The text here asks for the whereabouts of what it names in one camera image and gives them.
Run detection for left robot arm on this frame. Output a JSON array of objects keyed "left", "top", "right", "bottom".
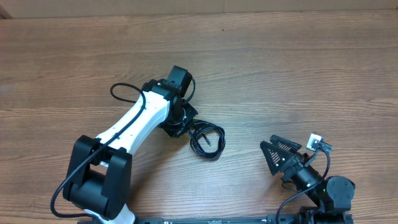
[{"left": 60, "top": 66, "right": 197, "bottom": 223}]

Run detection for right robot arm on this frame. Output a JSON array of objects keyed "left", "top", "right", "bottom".
[{"left": 260, "top": 134, "right": 356, "bottom": 224}]

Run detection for black usb cable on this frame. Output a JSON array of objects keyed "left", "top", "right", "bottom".
[{"left": 185, "top": 119, "right": 226, "bottom": 162}]

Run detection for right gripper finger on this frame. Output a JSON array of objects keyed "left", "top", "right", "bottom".
[
  {"left": 270, "top": 134, "right": 302, "bottom": 153},
  {"left": 260, "top": 141, "right": 294, "bottom": 175}
]

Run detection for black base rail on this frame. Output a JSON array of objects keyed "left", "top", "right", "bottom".
[{"left": 133, "top": 214, "right": 354, "bottom": 224}]

